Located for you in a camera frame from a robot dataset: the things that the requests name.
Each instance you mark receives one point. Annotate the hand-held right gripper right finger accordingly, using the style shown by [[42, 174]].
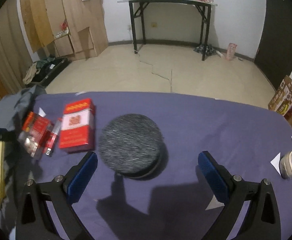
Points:
[[212, 175]]

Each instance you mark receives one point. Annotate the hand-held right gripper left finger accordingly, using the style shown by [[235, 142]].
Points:
[[84, 172]]

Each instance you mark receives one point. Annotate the shiny red cigarette box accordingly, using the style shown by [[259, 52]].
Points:
[[35, 132]]

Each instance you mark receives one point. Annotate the slim red box with barcode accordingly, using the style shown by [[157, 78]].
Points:
[[53, 140]]

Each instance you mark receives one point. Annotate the round black sponge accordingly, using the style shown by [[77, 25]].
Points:
[[131, 145]]

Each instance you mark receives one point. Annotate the cream round device black button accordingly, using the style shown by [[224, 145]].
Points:
[[289, 163]]

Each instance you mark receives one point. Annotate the grey cloth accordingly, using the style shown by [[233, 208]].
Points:
[[23, 100]]

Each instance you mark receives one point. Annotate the beige cloth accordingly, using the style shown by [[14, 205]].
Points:
[[31, 72]]

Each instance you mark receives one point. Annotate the black case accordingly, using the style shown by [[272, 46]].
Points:
[[51, 68]]

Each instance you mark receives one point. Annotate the brown curtain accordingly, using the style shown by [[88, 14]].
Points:
[[6, 45]]

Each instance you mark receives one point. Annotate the printed cardboard box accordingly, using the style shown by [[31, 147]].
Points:
[[285, 97]]

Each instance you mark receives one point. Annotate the pile of small trinkets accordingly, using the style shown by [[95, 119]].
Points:
[[63, 28]]

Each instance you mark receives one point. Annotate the pile of dark clothes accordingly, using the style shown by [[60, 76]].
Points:
[[205, 50]]

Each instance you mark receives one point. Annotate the pink plastic bag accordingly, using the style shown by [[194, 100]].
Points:
[[231, 51]]

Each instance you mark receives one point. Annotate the wooden wardrobe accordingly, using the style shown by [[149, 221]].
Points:
[[83, 22]]

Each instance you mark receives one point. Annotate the dark door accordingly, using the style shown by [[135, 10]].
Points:
[[278, 30]]

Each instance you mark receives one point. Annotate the black folding table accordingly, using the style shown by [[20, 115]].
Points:
[[141, 17]]

